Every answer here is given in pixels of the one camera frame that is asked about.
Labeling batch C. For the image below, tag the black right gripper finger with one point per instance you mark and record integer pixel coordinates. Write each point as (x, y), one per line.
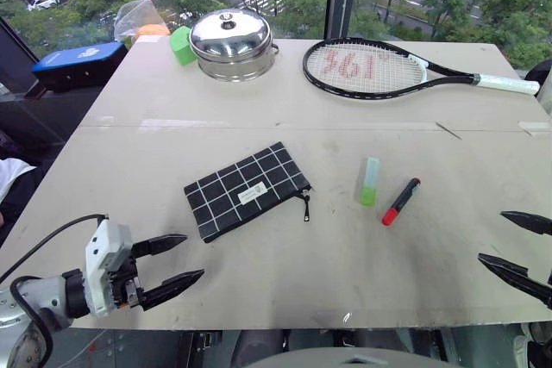
(515, 275)
(528, 221)

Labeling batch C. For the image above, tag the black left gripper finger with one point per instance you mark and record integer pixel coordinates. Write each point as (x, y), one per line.
(172, 285)
(161, 244)

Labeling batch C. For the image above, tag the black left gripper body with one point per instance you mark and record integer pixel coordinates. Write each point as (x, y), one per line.
(125, 284)

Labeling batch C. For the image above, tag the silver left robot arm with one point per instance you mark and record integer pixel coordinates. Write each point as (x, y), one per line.
(41, 295)

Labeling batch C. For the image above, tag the black checkered pencil pouch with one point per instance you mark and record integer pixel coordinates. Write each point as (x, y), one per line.
(248, 190)

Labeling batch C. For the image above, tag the blue black case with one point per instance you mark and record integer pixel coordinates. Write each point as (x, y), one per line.
(77, 66)

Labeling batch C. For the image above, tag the red black marker pen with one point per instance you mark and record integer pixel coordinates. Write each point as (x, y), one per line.
(400, 201)

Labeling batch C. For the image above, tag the white cloth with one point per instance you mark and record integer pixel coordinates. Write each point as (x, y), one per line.
(10, 176)

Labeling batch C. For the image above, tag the green translucent glue stick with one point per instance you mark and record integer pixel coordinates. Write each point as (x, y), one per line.
(370, 181)

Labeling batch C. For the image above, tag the stainless steel lidded pot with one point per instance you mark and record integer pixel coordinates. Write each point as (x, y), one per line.
(232, 45)

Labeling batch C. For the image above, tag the orange object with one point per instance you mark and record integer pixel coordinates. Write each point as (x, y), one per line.
(152, 30)

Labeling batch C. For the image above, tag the black white tennis racket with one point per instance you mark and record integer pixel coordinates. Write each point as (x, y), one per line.
(366, 67)

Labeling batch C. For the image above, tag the clear plastic bag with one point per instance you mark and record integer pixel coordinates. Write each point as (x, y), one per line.
(133, 19)

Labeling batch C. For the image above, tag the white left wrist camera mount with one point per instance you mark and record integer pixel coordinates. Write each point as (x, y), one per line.
(101, 262)

